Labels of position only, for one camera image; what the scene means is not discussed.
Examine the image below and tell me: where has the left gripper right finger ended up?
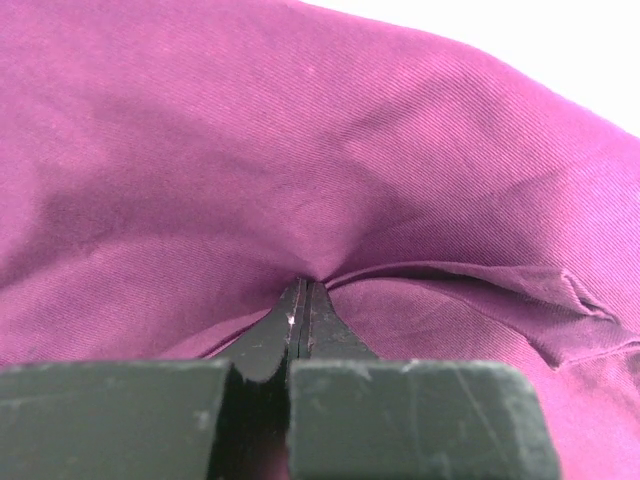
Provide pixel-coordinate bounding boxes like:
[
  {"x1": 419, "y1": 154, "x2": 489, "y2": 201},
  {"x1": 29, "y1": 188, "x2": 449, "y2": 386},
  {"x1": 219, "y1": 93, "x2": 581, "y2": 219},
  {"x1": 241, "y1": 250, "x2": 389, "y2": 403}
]
[{"x1": 287, "y1": 283, "x2": 560, "y2": 479}]

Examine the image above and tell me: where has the purple surgical drape cloth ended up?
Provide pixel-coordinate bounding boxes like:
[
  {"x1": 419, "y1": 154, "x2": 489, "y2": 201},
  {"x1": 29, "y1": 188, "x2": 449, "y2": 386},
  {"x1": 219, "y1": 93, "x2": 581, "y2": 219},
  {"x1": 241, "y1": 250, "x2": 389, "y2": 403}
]
[{"x1": 1, "y1": 1, "x2": 639, "y2": 479}]

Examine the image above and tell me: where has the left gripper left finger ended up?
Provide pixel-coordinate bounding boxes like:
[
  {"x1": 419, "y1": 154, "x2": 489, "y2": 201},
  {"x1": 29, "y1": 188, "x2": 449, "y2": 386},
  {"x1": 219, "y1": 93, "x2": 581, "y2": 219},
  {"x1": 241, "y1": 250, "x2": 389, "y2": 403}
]
[{"x1": 1, "y1": 281, "x2": 303, "y2": 479}]

